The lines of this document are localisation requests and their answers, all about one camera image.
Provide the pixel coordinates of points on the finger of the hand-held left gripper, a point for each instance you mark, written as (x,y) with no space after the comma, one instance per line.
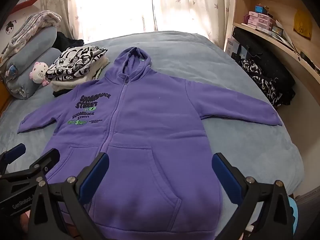
(51,156)
(18,151)

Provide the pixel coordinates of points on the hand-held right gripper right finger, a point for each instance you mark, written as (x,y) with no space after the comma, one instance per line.
(225,177)

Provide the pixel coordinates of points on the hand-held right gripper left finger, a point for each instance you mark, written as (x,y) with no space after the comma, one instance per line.
(96,171)

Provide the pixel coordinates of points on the purple zip hoodie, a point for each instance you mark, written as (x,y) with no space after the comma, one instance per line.
(150,117)

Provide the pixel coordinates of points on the wooden headboard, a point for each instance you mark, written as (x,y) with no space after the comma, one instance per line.
(3,95)

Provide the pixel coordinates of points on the grey-blue pillow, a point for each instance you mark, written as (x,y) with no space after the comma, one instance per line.
(42,37)
(22,90)

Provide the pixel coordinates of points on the black folded garment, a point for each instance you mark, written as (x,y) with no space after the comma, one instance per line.
(60,93)

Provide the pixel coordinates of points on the cream folded garment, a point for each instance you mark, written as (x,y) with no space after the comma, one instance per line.
(65,83)

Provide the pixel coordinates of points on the light blue round object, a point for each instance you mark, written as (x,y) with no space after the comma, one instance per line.
(293,211)

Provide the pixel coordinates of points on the white and pink cat plush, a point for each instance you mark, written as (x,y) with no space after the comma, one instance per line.
(38,72)

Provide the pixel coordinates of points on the pale green folded garment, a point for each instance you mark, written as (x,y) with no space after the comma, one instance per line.
(98,73)

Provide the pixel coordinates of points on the black and white printed garment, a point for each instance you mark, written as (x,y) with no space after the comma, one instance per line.
(75,60)

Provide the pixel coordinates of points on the black cloth with white pattern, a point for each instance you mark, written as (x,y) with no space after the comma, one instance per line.
(265,85)

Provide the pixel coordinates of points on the light blue bed blanket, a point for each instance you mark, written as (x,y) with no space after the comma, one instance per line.
(200,62)

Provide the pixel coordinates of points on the long black bag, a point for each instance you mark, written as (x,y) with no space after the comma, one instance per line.
(265,55)

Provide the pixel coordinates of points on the pale floral folded blanket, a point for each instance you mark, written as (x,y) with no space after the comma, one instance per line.
(32,22)

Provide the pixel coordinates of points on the white cardboard box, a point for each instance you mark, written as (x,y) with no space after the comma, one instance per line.
(231,46)

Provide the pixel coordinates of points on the stack of papers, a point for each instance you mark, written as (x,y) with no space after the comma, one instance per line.
(287,38)

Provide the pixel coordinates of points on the white leaf-print curtain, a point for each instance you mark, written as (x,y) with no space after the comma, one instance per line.
(60,2)
(195,5)

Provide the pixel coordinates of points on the small colourful box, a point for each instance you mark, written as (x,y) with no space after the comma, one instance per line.
(277,30)

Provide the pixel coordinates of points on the stack of pink boxes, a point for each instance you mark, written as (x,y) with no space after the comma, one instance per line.
(261,20)

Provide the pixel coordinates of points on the yellow cloth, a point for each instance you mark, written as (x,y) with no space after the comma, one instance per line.
(303,23)

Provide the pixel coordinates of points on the wooden shelf unit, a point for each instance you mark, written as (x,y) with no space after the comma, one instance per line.
(275,2)

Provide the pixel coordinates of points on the cartoon wall sticker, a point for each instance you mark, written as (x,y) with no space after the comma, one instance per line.
(9,27)

